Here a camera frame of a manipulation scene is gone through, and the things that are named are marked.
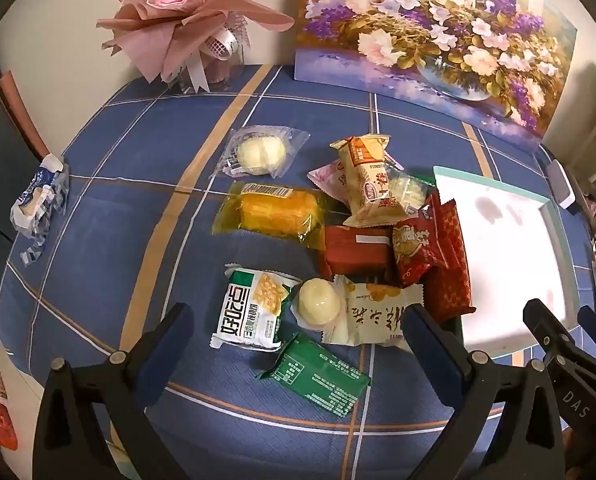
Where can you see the clear-wrapped white round pastry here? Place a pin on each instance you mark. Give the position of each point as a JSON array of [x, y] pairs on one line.
[[260, 151]]

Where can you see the pink flower bouquet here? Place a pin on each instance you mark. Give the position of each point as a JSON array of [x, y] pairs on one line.
[[165, 38]]

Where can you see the dark green snack packet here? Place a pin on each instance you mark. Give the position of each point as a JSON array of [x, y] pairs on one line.
[[311, 371]]

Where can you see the white teal-rimmed tray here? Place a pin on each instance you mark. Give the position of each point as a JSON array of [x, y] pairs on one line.
[[516, 250]]

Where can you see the white rectangular device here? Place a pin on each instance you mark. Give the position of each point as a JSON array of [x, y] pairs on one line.
[[560, 185]]

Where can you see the crumpled blue white wrapper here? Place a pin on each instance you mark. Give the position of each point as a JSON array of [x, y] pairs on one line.
[[46, 195]]

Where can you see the cream jelly cup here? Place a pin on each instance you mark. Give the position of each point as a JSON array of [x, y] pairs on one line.
[[317, 304]]

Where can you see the floral canvas painting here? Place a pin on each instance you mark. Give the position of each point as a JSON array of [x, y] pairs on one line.
[[500, 65]]

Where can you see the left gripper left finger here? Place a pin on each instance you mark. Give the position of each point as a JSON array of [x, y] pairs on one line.
[[69, 442]]

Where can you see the long red snack packet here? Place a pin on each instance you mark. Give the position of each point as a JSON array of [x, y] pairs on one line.
[[448, 286]]

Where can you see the red rectangular snack bar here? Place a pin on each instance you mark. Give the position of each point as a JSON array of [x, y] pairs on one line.
[[356, 252]]

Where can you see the green white cracker packet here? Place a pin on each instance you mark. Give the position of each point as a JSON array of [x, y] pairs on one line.
[[250, 315]]

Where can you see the green-edged clear round cookie pack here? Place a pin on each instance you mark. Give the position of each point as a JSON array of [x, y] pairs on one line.
[[409, 191]]

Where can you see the red snack packet with picture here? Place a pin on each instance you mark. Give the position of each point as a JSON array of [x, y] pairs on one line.
[[418, 245]]

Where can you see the pink snack packet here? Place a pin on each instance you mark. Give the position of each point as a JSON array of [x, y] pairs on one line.
[[330, 179]]

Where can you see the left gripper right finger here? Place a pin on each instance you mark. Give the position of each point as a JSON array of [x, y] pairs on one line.
[[527, 442]]

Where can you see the yellow cake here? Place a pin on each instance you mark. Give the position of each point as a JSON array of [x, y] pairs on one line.
[[274, 210]]

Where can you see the beige orange snack packet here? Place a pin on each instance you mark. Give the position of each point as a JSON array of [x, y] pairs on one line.
[[370, 200]]

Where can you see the white packet with orange print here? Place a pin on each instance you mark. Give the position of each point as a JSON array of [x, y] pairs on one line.
[[371, 314]]

